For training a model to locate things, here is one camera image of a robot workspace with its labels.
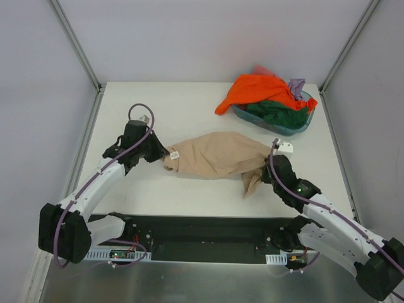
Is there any teal plastic laundry basket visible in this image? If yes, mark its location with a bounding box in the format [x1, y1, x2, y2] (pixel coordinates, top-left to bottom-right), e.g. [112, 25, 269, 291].
[231, 92, 318, 136]

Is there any green t shirt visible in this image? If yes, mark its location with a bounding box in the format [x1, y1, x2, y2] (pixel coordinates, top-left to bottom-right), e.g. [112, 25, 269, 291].
[246, 100, 309, 129]

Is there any lilac t shirt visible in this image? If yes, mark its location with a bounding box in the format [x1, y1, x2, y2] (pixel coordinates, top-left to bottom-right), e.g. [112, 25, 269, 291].
[287, 78, 306, 101]

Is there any beige t shirt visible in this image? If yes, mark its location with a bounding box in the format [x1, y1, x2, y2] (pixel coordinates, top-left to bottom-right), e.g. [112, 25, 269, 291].
[163, 131, 271, 198]

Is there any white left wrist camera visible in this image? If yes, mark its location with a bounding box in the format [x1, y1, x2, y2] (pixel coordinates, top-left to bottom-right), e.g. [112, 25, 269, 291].
[138, 115, 150, 124]

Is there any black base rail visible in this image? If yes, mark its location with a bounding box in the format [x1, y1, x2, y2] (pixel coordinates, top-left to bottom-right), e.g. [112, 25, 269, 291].
[88, 214, 323, 263]

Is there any aluminium frame post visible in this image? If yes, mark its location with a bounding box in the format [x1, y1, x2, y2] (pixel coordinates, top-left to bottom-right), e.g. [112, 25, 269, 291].
[318, 0, 384, 94]
[47, 0, 103, 92]

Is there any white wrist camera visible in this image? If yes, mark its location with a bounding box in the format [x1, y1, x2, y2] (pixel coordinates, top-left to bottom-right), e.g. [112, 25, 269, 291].
[273, 138, 294, 160]
[138, 115, 150, 124]

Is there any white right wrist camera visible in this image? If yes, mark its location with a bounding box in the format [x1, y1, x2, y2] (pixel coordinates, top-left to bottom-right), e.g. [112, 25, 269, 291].
[273, 138, 294, 160]

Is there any white cable duct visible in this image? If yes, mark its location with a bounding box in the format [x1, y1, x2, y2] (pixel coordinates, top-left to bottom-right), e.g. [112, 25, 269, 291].
[83, 248, 152, 263]
[265, 252, 308, 266]

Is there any left aluminium frame post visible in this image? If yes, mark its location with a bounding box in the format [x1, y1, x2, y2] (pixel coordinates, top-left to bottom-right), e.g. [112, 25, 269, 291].
[47, 0, 103, 92]

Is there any left white cable duct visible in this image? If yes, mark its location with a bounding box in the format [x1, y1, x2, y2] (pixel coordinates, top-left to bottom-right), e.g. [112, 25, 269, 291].
[83, 248, 152, 263]

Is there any right white cable duct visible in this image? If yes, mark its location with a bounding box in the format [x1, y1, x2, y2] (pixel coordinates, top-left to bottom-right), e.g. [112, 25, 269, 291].
[265, 252, 308, 266]

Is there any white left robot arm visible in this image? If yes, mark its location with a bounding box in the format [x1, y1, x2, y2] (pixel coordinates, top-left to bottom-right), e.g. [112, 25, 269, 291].
[38, 120, 169, 264]

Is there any right aluminium frame post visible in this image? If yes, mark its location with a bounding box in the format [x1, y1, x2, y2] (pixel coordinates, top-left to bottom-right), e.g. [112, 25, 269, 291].
[318, 0, 384, 94]

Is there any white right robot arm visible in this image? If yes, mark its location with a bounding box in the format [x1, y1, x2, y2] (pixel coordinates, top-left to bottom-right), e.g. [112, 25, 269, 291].
[262, 155, 403, 301]

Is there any orange t shirt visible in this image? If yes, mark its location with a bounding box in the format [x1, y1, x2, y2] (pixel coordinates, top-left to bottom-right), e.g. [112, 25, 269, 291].
[215, 74, 318, 115]

